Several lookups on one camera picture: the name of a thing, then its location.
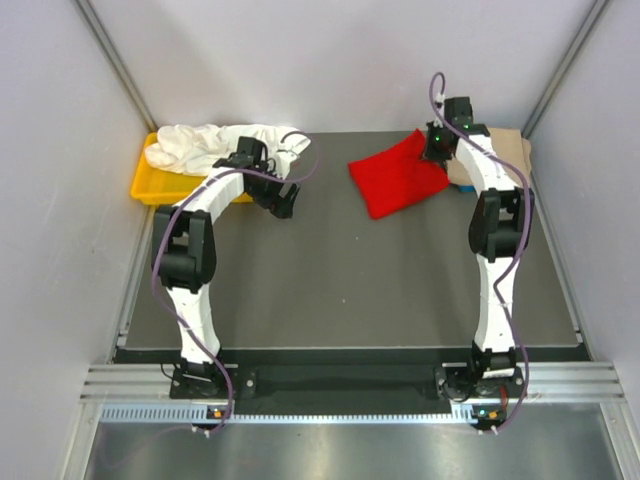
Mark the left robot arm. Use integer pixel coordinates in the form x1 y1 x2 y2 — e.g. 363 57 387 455
151 131 300 397

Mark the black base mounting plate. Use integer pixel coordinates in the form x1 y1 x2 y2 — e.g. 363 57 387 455
170 348 524 416

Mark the aluminium frame rail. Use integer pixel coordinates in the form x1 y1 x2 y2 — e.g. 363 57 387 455
80 361 639 479

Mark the folded beige t-shirt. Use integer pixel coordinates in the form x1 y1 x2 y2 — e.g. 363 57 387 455
447 127 532 187

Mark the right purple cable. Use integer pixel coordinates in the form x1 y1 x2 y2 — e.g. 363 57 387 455
428 72 532 436

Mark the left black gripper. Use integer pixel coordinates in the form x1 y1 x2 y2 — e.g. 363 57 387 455
246 161 300 219

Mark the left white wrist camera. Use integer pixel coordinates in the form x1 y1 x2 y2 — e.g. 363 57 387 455
271 148 303 179

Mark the yellow plastic bin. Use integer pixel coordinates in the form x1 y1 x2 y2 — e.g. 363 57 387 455
131 131 254 205

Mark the white t-shirt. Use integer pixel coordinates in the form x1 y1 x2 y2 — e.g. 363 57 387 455
144 124 311 176

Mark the slotted grey cable duct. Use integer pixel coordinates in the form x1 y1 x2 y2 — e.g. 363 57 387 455
100 404 499 426

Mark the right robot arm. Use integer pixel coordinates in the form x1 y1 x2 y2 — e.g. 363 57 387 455
424 93 534 396

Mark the red t-shirt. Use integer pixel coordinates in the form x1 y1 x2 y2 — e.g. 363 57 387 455
348 129 449 220

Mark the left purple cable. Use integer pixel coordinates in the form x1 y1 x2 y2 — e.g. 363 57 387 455
149 130 322 436

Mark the purple cable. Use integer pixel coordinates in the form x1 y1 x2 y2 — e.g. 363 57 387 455
428 72 532 436
149 130 322 436

